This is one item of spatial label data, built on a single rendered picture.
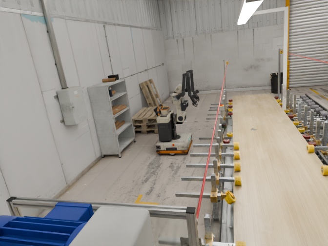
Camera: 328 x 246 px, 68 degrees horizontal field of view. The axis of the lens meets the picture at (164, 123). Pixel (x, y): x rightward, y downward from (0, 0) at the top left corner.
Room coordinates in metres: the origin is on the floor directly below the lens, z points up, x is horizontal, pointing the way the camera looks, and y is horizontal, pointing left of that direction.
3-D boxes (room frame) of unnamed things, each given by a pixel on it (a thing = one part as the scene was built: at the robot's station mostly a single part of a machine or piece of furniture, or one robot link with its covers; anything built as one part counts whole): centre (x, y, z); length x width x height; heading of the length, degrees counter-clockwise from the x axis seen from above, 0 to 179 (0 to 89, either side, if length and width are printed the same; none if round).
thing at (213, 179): (1.69, -0.33, 0.88); 0.04 x 0.04 x 0.48; 73
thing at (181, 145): (4.84, -0.17, 0.16); 0.67 x 0.64 x 0.25; 73
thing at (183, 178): (1.91, -0.33, 0.95); 0.50 x 0.04 x 0.04; 73
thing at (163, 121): (4.87, -0.08, 0.59); 0.55 x 0.34 x 0.83; 163
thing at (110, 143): (5.27, 1.09, 0.78); 0.90 x 0.45 x 1.55; 163
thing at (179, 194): (1.69, -0.20, 0.95); 0.36 x 0.03 x 0.03; 73
